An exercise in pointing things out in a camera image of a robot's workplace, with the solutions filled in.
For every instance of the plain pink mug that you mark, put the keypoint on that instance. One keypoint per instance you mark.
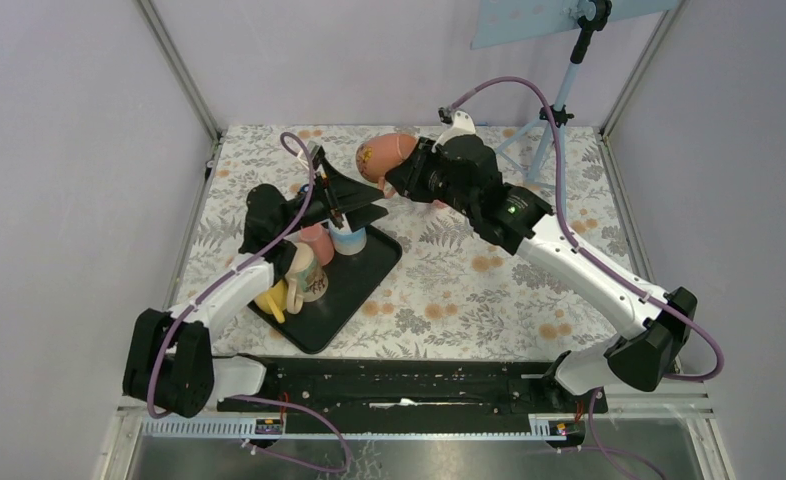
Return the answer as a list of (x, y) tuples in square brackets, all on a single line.
[(319, 240)]

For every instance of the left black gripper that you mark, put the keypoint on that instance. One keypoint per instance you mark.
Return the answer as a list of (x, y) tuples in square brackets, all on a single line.
[(337, 191)]

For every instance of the salmon textured square mug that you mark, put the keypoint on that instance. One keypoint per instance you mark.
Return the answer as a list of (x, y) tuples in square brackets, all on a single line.
[(376, 156)]

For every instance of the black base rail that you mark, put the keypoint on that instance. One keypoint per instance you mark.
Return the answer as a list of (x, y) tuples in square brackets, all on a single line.
[(413, 397)]

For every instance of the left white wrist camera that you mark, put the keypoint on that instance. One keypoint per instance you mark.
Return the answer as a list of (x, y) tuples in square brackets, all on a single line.
[(313, 154)]

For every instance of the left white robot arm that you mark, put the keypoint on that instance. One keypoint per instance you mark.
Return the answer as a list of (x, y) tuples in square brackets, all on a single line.
[(170, 364)]

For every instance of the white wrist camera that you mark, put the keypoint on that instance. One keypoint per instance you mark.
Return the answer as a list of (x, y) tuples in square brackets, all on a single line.
[(458, 122), (313, 154)]

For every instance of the light blue mug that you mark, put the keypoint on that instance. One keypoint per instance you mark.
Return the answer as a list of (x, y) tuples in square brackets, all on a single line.
[(347, 242)]

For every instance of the floral tablecloth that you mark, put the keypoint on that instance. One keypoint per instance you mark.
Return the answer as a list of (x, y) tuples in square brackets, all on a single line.
[(451, 295)]

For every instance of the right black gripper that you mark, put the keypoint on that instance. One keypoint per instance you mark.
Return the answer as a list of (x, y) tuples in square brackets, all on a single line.
[(408, 179)]

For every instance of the black plastic tray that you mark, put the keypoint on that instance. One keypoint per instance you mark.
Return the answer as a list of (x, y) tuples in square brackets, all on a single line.
[(352, 279)]

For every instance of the yellow mug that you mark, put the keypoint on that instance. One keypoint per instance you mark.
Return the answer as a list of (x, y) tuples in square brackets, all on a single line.
[(273, 301)]

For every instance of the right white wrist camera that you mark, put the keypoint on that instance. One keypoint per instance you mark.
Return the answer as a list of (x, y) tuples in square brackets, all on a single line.
[(458, 122)]

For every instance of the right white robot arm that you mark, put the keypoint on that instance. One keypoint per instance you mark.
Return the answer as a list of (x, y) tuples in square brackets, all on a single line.
[(649, 322)]

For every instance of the cream floral mug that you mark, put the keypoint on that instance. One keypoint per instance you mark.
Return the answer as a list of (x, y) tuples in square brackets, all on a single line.
[(306, 280)]

